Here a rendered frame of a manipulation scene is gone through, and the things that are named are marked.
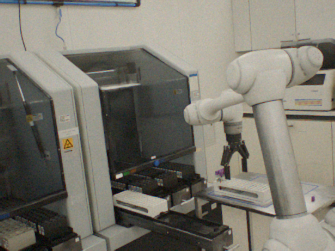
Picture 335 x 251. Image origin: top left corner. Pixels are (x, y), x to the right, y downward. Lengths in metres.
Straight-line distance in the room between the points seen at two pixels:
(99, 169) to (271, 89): 0.96
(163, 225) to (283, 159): 0.70
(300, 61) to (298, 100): 2.56
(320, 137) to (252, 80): 2.65
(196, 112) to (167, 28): 2.10
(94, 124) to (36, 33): 1.28
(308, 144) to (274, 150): 2.67
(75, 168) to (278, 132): 0.95
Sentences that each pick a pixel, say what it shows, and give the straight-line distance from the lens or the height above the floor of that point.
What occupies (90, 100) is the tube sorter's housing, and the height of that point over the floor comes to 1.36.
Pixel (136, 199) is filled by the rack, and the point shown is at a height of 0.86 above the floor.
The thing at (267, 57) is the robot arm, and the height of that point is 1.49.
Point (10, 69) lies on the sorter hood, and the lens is 1.98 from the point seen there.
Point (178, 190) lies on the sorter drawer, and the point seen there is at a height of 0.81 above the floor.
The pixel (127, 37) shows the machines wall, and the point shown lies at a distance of 3.50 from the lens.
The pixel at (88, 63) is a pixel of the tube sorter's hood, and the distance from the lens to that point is 2.18.
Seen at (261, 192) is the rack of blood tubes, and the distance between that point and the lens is 1.91.
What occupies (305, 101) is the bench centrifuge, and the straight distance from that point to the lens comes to 3.93.
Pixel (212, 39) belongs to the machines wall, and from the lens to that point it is 4.31.
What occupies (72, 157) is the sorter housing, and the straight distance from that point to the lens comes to 1.86.
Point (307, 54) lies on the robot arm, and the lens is 1.41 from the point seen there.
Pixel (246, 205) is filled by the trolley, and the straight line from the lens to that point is 1.92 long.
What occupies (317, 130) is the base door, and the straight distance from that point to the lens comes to 3.92.
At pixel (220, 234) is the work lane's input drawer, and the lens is 1.69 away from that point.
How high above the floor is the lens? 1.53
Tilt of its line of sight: 10 degrees down
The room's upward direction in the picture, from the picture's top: 6 degrees counter-clockwise
